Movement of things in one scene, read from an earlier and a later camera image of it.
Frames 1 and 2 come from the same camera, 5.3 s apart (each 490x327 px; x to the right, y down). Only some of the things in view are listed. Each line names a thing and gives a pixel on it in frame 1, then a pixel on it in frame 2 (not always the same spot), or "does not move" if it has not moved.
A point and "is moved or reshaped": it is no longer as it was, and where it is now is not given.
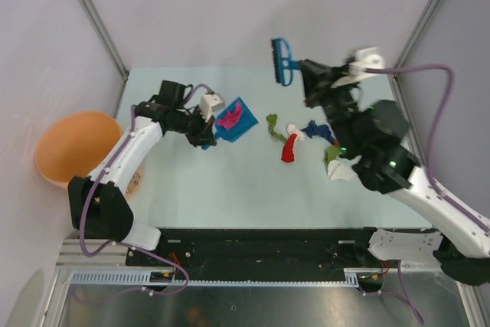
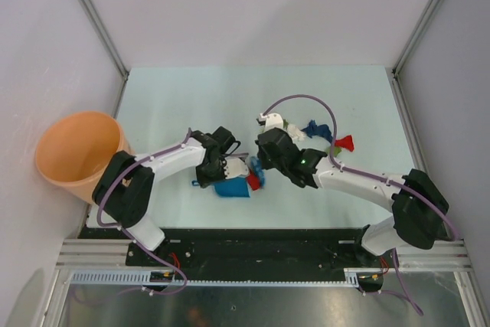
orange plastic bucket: x=73 y=145 does not move
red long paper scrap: x=288 y=152 is moved or reshaped
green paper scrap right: x=332 y=153 does not move
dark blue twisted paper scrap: x=322 y=130 does not move
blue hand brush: x=283 y=62 to x=257 y=167
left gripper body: x=197 y=126 to x=208 y=174
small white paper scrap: x=293 y=129 does not move
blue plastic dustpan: x=234 y=121 to x=236 y=187
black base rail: x=257 y=249 does not move
